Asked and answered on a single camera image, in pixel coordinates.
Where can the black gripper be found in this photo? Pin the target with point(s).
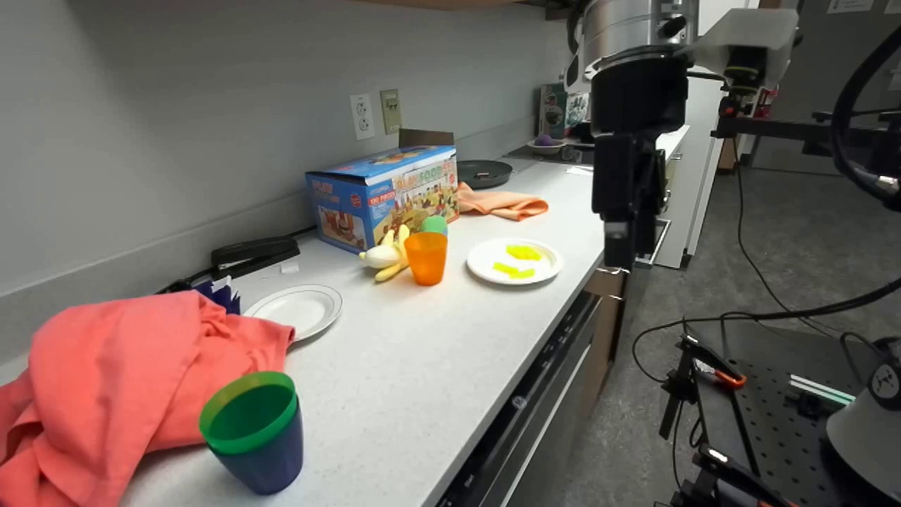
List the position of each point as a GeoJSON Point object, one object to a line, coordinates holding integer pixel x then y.
{"type": "Point", "coordinates": [629, 189]}

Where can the orange plastic cup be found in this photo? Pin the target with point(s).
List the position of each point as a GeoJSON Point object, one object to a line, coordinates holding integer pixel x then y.
{"type": "Point", "coordinates": [426, 257]}

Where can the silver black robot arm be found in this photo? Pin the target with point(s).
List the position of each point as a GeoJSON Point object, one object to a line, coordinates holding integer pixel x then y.
{"type": "Point", "coordinates": [634, 58]}

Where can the white plate with chips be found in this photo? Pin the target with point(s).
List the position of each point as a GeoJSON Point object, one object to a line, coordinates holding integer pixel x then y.
{"type": "Point", "coordinates": [486, 255]}

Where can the empty white plate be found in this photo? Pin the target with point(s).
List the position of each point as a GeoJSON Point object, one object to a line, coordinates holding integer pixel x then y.
{"type": "Point", "coordinates": [308, 310]}

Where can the green and blue cup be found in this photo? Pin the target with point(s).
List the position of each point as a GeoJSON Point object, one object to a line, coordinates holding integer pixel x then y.
{"type": "Point", "coordinates": [254, 430]}

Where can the yellow chip piece far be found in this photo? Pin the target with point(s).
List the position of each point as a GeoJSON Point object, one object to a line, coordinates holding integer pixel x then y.
{"type": "Point", "coordinates": [526, 251]}

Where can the yellow chip piece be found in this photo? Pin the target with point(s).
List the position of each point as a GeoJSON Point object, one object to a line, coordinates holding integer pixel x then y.
{"type": "Point", "coordinates": [512, 272]}
{"type": "Point", "coordinates": [526, 251]}

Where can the black round pan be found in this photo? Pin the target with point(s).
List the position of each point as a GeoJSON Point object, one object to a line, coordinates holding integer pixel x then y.
{"type": "Point", "coordinates": [484, 172]}

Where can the yellow chip piece near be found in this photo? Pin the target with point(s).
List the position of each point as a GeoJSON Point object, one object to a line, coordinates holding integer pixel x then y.
{"type": "Point", "coordinates": [512, 272]}

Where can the small orange cloth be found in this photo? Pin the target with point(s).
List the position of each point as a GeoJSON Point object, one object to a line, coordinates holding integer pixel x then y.
{"type": "Point", "coordinates": [499, 205]}

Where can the green toy pear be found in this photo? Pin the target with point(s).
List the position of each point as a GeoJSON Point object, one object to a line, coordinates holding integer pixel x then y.
{"type": "Point", "coordinates": [434, 224]}

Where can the yellow toy banana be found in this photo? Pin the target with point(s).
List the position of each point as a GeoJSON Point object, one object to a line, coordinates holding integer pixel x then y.
{"type": "Point", "coordinates": [388, 257]}

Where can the blue play food box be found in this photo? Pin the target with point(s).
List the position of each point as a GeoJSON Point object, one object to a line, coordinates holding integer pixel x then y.
{"type": "Point", "coordinates": [363, 202]}

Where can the black stapler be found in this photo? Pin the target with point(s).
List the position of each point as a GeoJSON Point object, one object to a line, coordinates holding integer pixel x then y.
{"type": "Point", "coordinates": [246, 257]}

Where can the blue small box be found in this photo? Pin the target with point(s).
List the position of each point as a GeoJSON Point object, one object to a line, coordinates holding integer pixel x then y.
{"type": "Point", "coordinates": [220, 293]}

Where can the large coral cloth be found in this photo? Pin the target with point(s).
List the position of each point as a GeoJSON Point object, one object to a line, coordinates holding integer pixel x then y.
{"type": "Point", "coordinates": [108, 384]}

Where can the black camera tripod arm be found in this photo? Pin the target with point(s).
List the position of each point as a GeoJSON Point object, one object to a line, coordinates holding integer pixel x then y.
{"type": "Point", "coordinates": [872, 148]}

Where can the beige wall switch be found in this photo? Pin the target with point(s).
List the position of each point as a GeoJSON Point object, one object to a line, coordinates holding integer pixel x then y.
{"type": "Point", "coordinates": [394, 117]}

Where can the white wall outlet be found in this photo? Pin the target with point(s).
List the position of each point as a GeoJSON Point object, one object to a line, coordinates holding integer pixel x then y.
{"type": "Point", "coordinates": [363, 117]}

